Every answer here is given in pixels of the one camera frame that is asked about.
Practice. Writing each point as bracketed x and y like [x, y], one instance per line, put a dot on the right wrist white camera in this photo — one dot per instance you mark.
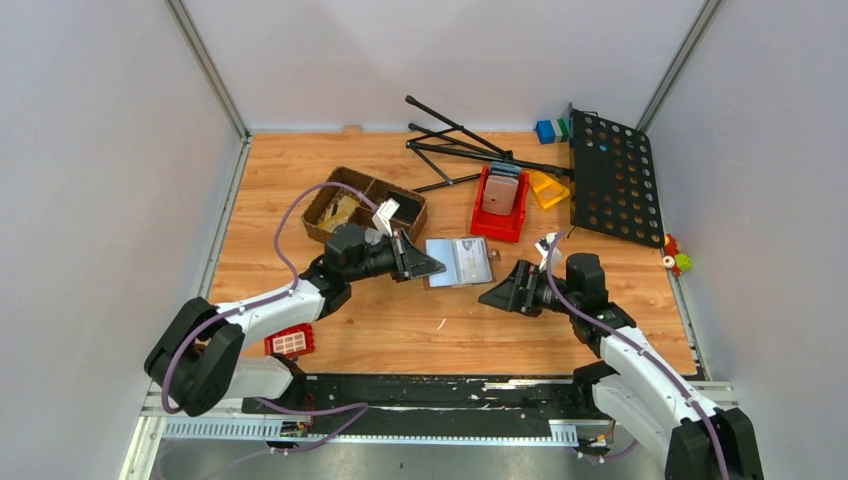
[548, 249]

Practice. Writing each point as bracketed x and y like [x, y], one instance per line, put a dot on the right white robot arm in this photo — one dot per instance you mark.
[689, 435]

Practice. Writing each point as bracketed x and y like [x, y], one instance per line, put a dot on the blue green toy block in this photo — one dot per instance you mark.
[553, 131]

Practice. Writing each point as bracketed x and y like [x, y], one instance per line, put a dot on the black folded tripod stand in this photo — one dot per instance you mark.
[456, 140]

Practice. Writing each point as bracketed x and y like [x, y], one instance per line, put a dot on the yellow plastic frame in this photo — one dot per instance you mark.
[547, 191]

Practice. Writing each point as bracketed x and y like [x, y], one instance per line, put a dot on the red plastic bin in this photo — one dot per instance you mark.
[495, 227]

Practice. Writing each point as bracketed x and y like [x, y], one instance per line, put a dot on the black card in basket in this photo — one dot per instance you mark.
[408, 209]

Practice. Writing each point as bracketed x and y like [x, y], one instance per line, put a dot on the wrist white camera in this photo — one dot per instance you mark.
[383, 215]
[548, 249]

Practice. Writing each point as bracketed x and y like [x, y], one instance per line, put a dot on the red green toy pieces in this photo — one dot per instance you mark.
[674, 259]

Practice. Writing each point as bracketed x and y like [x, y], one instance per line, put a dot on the gold card in basket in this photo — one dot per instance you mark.
[338, 212]

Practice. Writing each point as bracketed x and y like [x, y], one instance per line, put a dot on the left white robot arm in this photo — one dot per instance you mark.
[198, 360]

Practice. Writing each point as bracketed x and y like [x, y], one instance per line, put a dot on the red white small tray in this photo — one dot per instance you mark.
[292, 342]

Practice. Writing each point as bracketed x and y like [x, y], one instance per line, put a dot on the pink wallet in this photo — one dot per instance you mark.
[499, 194]

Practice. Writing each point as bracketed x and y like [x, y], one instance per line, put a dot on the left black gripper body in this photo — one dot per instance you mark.
[399, 269]

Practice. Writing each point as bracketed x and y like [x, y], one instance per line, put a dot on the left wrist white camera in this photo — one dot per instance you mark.
[383, 215]

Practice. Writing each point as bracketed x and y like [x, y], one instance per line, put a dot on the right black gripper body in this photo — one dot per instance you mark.
[528, 279]

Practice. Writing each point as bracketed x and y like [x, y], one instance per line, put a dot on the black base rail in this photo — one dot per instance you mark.
[485, 410]

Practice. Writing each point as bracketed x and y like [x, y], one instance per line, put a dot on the woven wicker basket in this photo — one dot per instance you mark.
[373, 188]

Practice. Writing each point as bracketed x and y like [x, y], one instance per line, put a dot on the black perforated metal tray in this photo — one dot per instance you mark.
[614, 190]

